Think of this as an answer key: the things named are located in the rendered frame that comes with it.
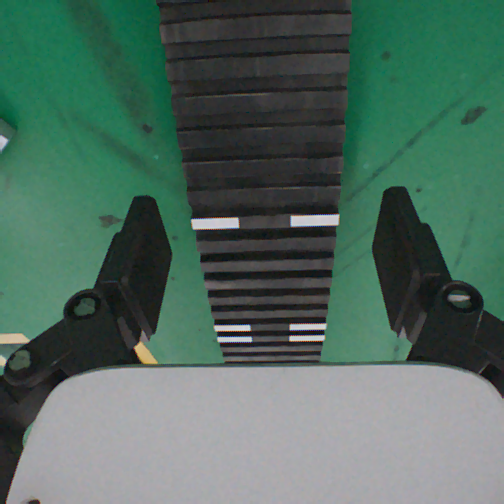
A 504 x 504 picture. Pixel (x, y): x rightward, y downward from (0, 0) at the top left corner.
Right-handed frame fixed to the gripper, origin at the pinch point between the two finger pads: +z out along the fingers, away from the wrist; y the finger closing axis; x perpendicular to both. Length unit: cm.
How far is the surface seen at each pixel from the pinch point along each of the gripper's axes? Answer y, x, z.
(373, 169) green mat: 4.2, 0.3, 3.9
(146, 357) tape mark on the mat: -9.4, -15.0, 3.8
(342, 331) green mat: 4.2, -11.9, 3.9
